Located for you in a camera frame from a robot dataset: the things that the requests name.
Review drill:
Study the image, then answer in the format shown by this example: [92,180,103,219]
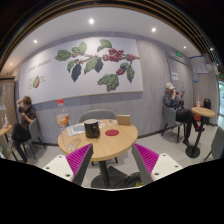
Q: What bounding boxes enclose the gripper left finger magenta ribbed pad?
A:
[44,143,93,185]

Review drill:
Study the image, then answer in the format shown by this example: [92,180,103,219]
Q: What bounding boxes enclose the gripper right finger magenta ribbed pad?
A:
[132,143,182,185]

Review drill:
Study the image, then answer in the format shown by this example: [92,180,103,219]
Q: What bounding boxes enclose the clear plastic cup lying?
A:
[66,138,81,152]

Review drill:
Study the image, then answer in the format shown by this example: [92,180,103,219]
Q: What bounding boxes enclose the black backpack on floor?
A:
[115,172,143,188]

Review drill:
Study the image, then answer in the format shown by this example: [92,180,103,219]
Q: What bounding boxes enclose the papers on table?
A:
[67,124,85,136]

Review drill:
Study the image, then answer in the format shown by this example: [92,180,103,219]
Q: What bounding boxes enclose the small round wooden side table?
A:
[185,107,215,158]

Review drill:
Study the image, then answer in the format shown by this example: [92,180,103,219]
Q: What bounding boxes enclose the dark brown mug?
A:
[84,119,100,138]

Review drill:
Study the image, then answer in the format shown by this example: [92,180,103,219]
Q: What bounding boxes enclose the round wooden cafe table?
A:
[57,118,139,189]

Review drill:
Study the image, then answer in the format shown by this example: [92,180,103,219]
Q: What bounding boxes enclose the plastic bottle, red cap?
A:
[56,99,70,130]

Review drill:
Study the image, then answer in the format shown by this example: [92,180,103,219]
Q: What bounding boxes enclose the red round coaster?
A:
[105,129,119,136]

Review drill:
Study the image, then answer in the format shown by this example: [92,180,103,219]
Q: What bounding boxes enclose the grey chair at left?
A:
[12,119,41,163]

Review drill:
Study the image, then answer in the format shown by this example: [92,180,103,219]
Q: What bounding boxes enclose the brown cardboard box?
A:
[117,115,131,125]

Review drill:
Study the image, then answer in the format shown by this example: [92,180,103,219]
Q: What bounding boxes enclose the grey chair behind table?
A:
[77,109,117,123]

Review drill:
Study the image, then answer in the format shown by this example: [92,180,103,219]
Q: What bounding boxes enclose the seated person in black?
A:
[11,96,36,163]

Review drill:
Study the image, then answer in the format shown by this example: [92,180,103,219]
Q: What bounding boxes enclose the grey chair at right edge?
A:
[205,127,224,160]

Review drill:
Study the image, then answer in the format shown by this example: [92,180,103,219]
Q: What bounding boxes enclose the seated person with white cap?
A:
[163,82,200,147]

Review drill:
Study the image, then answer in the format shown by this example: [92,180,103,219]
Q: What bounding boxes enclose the drink cup with straw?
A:
[196,95,201,107]

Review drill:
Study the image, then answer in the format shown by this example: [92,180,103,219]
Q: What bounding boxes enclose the grey chair at right wall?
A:
[162,106,186,133]

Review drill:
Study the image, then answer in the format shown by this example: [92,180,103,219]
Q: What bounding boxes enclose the black bin by wall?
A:
[203,98,211,125]

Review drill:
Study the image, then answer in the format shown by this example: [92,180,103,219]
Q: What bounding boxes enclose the coffee plant wall mural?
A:
[19,37,143,104]

